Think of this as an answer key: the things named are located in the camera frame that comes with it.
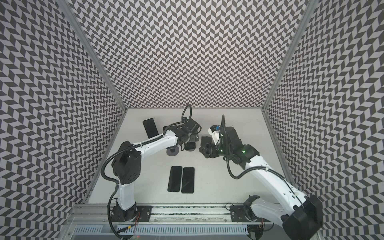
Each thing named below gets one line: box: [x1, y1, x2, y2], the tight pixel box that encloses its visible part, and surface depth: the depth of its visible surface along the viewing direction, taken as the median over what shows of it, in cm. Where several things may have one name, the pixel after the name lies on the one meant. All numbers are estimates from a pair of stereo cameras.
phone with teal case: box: [181, 167, 195, 194], surface depth 86 cm
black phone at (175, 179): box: [167, 166, 183, 192], surface depth 87 cm
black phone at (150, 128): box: [142, 118, 159, 139], surface depth 94 cm
